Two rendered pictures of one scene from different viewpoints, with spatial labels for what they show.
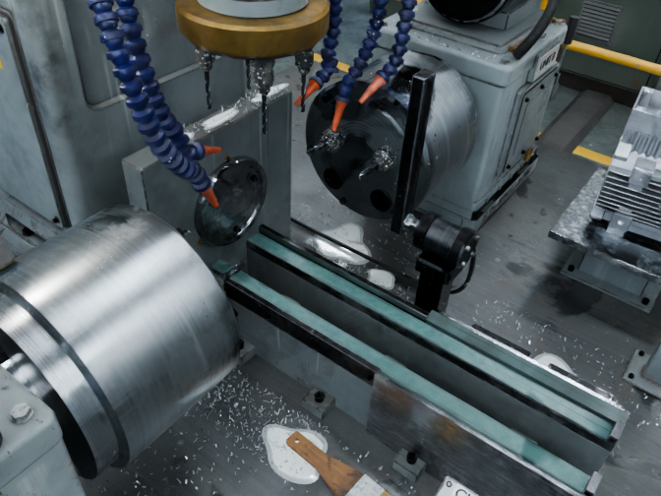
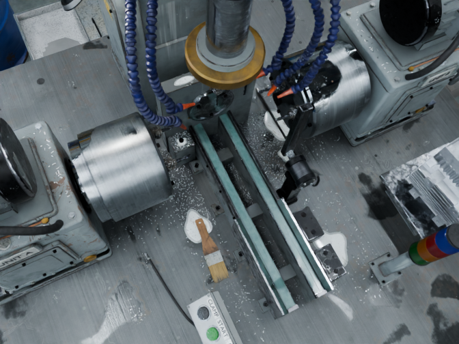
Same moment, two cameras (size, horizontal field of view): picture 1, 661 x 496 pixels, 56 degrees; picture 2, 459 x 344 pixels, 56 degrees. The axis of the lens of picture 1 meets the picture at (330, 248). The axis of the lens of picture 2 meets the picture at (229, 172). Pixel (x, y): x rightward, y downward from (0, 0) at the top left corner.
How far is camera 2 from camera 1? 0.58 m
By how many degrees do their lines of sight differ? 29
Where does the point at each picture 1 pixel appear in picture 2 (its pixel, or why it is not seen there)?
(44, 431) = (77, 223)
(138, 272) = (132, 163)
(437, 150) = (324, 121)
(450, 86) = (352, 84)
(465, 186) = (357, 123)
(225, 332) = (164, 192)
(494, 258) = (355, 166)
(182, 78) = not seen: hidden behind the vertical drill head
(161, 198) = not seen: hidden behind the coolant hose
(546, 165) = (438, 112)
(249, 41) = (207, 82)
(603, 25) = not seen: outside the picture
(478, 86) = (378, 83)
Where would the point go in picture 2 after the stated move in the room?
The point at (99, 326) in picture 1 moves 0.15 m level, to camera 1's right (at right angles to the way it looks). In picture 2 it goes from (110, 183) to (164, 213)
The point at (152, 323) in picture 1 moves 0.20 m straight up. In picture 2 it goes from (132, 185) to (117, 150)
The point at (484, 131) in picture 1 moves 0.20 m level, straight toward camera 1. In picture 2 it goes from (373, 106) to (331, 148)
